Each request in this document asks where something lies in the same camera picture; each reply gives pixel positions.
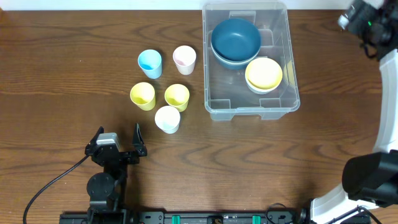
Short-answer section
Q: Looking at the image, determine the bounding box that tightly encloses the white plastic cup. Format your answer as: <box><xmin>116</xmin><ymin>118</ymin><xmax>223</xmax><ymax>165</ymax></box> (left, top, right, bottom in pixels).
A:
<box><xmin>155</xmin><ymin>106</ymin><xmax>181</xmax><ymax>134</ymax></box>

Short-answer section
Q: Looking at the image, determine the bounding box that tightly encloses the pink plastic cup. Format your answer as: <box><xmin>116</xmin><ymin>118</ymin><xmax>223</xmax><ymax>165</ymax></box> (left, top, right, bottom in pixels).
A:
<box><xmin>172</xmin><ymin>45</ymin><xmax>197</xmax><ymax>75</ymax></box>

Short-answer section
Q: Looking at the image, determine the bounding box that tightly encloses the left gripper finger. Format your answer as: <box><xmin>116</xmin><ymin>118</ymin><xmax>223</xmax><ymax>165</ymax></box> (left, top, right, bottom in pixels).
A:
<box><xmin>132</xmin><ymin>123</ymin><xmax>147</xmax><ymax>157</ymax></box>
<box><xmin>88</xmin><ymin>126</ymin><xmax>104</xmax><ymax>146</ymax></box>

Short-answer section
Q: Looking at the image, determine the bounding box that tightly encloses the light blue plastic cup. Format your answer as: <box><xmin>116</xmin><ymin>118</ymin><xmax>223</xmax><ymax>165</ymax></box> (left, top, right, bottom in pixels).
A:
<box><xmin>137</xmin><ymin>49</ymin><xmax>162</xmax><ymax>79</ymax></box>

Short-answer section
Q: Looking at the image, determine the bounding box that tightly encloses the yellow bowl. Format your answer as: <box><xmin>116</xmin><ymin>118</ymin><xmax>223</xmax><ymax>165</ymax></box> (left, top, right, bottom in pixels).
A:
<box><xmin>245</xmin><ymin>57</ymin><xmax>283</xmax><ymax>89</ymax></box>

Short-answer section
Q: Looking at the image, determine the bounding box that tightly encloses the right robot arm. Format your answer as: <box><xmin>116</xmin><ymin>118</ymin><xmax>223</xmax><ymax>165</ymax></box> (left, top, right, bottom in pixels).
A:
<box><xmin>297</xmin><ymin>0</ymin><xmax>397</xmax><ymax>223</ymax></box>

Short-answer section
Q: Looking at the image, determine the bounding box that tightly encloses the white bowl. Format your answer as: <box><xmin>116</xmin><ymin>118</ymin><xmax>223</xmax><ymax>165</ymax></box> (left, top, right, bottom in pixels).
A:
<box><xmin>246</xmin><ymin>79</ymin><xmax>278</xmax><ymax>95</ymax></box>

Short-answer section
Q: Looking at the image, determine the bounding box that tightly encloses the light grey-blue bowl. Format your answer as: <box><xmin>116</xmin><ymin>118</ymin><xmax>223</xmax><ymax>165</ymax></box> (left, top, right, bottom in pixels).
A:
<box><xmin>248</xmin><ymin>85</ymin><xmax>275</xmax><ymax>95</ymax></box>

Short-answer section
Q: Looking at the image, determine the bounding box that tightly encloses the yellow cup on right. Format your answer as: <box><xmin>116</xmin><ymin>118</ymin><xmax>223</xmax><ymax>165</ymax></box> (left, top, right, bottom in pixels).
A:
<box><xmin>164</xmin><ymin>84</ymin><xmax>190</xmax><ymax>112</ymax></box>

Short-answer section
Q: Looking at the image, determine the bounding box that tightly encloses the dark blue bowl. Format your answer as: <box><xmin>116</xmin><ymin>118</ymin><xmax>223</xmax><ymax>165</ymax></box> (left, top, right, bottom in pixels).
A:
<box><xmin>216</xmin><ymin>58</ymin><xmax>249</xmax><ymax>70</ymax></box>
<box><xmin>211</xmin><ymin>18</ymin><xmax>262</xmax><ymax>62</ymax></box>

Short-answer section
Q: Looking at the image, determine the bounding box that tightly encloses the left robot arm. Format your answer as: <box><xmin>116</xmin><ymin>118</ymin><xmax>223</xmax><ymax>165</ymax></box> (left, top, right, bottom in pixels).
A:
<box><xmin>85</xmin><ymin>124</ymin><xmax>147</xmax><ymax>223</ymax></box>

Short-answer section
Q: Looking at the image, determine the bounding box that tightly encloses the clear plastic storage container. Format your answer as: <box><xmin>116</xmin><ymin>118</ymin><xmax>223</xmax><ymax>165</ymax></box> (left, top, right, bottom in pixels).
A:
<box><xmin>202</xmin><ymin>1</ymin><xmax>300</xmax><ymax>121</ymax></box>

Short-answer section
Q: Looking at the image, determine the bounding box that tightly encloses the yellow cup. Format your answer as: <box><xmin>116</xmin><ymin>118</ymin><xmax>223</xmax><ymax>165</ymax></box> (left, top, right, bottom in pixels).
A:
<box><xmin>130</xmin><ymin>82</ymin><xmax>155</xmax><ymax>111</ymax></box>
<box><xmin>164</xmin><ymin>84</ymin><xmax>190</xmax><ymax>112</ymax></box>

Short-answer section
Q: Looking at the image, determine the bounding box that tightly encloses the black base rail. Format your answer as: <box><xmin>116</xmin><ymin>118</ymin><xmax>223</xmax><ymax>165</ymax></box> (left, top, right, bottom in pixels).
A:
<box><xmin>59</xmin><ymin>208</ymin><xmax>309</xmax><ymax>224</ymax></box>

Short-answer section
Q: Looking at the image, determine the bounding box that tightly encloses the yellow cup on left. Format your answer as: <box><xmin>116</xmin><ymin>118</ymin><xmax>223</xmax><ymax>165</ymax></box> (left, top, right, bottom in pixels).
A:
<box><xmin>130</xmin><ymin>82</ymin><xmax>155</xmax><ymax>111</ymax></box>

